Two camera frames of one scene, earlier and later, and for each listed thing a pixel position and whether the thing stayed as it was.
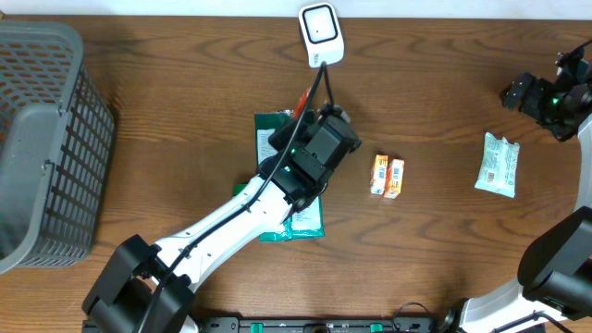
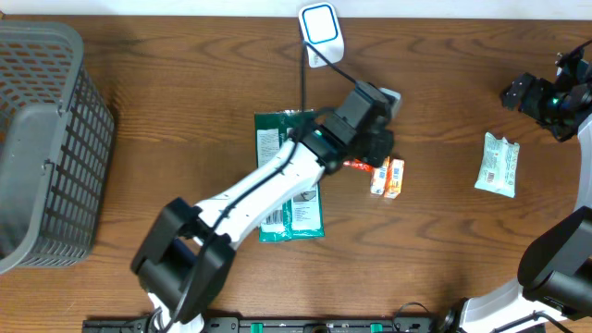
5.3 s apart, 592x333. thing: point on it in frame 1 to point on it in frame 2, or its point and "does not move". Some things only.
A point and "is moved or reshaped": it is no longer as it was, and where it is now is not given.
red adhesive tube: (301, 104) is moved or reshaped
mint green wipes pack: (499, 166) does not move
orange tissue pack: (395, 176) does not move
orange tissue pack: (377, 179) does not move
